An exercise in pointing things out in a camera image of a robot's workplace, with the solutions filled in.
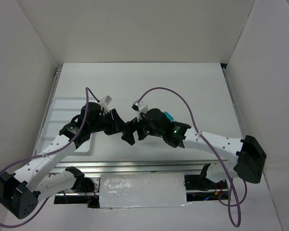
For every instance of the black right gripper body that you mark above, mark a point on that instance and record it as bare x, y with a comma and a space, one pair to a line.
137, 128

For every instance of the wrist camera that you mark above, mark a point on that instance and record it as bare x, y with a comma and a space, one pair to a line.
105, 101
140, 107

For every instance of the white compartment tray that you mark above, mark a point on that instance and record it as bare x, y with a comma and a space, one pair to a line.
61, 111

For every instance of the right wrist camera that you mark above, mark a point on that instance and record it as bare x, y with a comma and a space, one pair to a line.
140, 107

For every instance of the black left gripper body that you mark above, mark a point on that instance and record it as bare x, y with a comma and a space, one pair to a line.
111, 122

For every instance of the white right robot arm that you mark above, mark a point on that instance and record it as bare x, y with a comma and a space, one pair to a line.
238, 158

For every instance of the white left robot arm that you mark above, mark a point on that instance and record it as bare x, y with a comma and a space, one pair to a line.
21, 191

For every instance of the white taped panel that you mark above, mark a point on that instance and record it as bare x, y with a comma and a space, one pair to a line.
142, 190

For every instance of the aluminium rail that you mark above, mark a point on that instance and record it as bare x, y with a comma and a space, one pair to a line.
131, 167

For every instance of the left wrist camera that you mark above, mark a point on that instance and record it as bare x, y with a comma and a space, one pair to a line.
105, 101

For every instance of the teal long lego brick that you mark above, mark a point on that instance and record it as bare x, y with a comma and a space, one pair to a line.
169, 116

